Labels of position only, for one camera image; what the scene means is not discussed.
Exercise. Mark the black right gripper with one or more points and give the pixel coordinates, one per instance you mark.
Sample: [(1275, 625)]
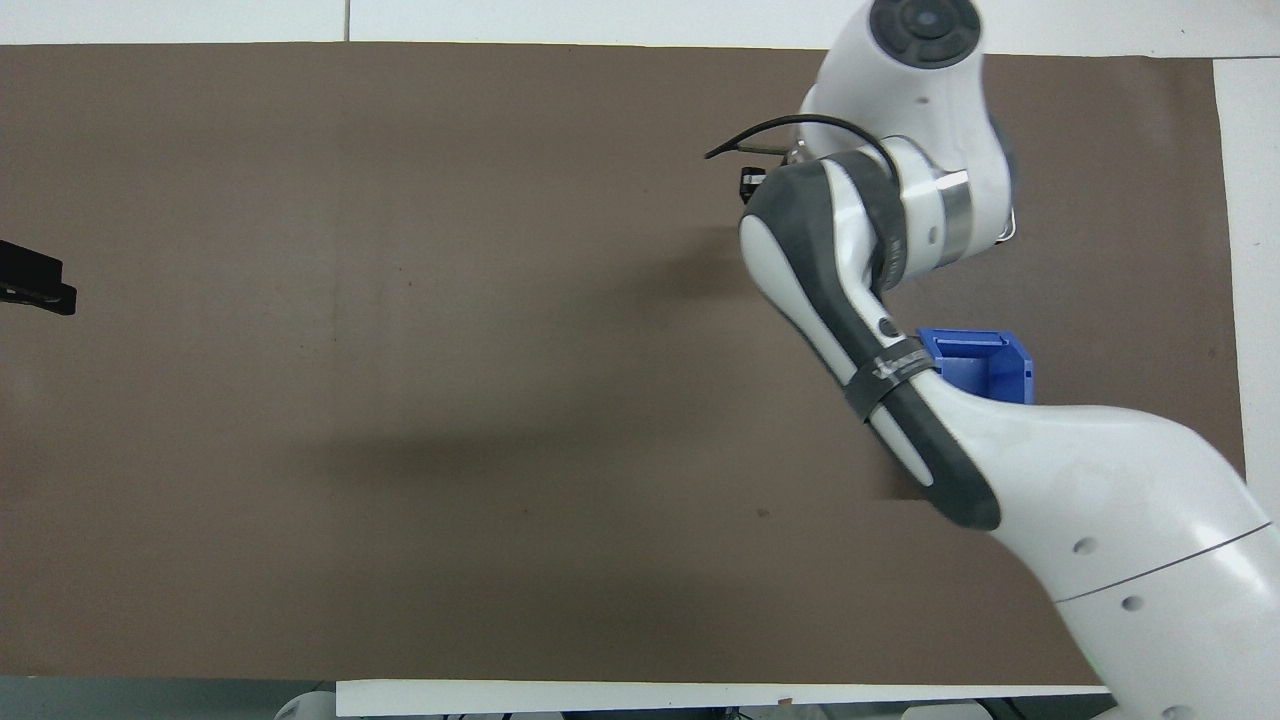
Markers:
[(752, 185)]

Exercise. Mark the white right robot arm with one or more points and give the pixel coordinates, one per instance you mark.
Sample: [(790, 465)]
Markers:
[(1120, 500)]

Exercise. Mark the grey metal tray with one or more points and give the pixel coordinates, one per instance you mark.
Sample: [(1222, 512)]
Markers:
[(1009, 228)]

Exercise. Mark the blue plastic storage bin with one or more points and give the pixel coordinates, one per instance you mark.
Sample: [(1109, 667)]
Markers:
[(985, 365)]

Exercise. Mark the brown table mat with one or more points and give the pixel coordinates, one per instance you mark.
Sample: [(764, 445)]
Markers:
[(400, 300)]

